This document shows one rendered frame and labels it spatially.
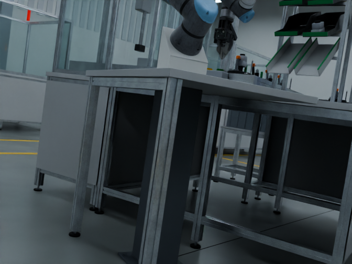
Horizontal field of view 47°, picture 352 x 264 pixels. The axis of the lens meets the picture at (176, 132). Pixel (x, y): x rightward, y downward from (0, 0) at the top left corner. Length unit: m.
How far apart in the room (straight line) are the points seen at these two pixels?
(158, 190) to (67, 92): 1.63
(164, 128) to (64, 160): 1.61
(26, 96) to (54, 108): 4.16
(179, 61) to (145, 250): 0.82
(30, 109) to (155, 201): 5.89
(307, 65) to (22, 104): 5.52
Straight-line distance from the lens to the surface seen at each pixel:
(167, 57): 1.80
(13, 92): 7.00
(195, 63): 1.83
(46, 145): 3.01
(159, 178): 1.37
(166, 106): 1.35
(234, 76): 2.21
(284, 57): 2.32
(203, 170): 2.19
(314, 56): 2.29
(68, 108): 2.86
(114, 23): 2.71
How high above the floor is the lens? 0.73
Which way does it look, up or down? 3 degrees down
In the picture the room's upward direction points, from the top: 8 degrees clockwise
